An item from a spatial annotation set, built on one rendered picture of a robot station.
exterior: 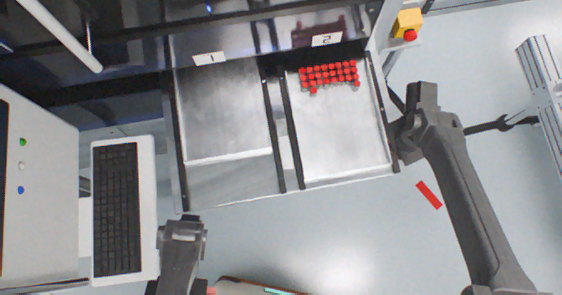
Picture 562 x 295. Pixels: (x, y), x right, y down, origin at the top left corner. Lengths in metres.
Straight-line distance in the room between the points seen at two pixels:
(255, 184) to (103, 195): 0.47
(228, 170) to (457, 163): 0.75
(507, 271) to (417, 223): 1.63
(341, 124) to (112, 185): 0.73
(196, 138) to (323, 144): 0.38
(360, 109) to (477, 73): 1.29
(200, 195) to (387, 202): 1.16
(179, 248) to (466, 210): 0.45
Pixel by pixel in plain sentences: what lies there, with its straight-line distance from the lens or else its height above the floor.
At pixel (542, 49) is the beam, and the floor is 0.55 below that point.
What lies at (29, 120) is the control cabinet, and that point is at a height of 1.08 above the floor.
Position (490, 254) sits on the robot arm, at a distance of 0.62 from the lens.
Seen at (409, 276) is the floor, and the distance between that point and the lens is 2.22.
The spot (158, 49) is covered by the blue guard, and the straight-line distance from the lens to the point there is 1.19.
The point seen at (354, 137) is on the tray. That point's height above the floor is 0.88.
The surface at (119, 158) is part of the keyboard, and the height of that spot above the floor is 0.83.
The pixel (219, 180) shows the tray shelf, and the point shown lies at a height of 0.88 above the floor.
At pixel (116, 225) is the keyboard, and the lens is 1.40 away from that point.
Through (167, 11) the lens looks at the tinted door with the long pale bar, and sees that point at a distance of 1.05.
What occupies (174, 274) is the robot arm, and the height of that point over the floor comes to 1.43.
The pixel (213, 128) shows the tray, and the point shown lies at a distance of 1.32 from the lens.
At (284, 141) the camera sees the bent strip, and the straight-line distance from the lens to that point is 1.29.
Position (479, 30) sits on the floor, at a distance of 2.67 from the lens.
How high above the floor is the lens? 2.13
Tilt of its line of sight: 75 degrees down
